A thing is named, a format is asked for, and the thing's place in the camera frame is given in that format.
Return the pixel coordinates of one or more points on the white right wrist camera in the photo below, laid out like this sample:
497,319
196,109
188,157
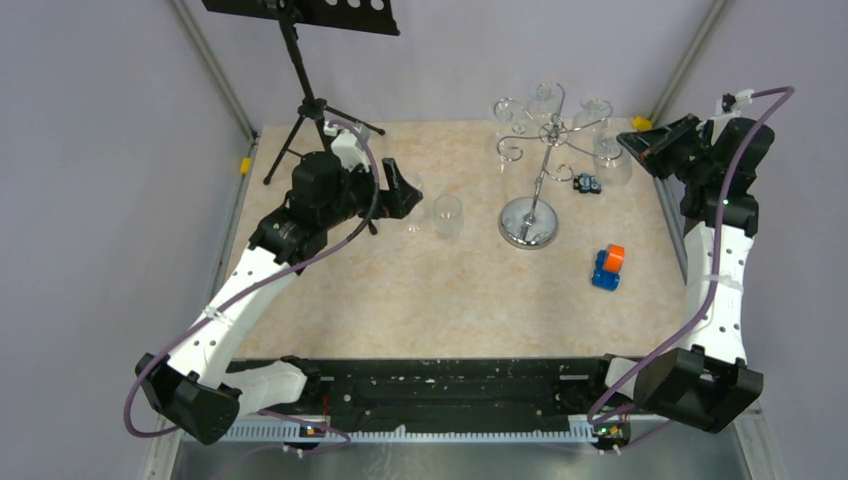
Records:
732,103

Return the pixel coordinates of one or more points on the blue owl eraser toy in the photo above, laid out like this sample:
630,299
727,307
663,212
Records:
585,183

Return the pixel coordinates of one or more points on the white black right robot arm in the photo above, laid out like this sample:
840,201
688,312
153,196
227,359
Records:
700,377

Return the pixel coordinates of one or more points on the yellow corner clamp right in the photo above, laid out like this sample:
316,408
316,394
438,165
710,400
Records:
641,124

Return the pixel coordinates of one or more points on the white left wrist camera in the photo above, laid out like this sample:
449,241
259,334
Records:
347,148

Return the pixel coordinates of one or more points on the blue orange toy truck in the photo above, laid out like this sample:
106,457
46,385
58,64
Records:
607,267

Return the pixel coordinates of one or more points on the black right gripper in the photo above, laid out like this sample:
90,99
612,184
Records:
648,145

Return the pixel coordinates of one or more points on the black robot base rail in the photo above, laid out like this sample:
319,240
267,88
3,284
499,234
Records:
530,399

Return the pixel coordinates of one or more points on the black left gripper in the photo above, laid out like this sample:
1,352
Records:
400,196

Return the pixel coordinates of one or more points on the left rear wine glass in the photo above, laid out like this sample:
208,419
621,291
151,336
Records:
546,101

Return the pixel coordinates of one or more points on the black music stand tripod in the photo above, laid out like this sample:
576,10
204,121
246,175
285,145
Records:
363,16

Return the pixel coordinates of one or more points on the ribbed clear wine glass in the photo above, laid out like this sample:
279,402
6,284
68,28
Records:
612,163

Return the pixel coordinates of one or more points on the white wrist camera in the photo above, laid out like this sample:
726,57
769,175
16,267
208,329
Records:
347,148
732,103

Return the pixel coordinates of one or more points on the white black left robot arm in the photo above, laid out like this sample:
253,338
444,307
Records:
327,206

